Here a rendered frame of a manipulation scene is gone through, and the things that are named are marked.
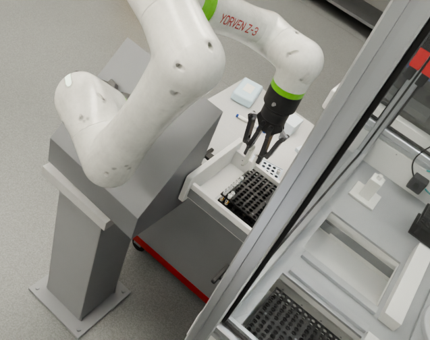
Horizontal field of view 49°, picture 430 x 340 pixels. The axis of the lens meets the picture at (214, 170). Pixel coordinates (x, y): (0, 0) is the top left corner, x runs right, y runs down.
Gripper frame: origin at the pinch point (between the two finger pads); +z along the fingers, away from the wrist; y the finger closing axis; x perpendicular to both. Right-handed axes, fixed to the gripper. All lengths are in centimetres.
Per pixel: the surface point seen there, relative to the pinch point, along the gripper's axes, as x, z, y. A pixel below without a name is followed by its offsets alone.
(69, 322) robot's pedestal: 33, 98, 27
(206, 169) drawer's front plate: 7.4, 7.9, 9.0
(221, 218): 13.5, 14.2, -3.8
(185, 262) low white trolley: -11, 77, 8
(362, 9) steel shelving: -397, 81, 77
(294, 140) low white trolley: -53, 23, 2
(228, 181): -3.1, 16.1, 4.4
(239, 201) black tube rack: 7.2, 9.9, -4.8
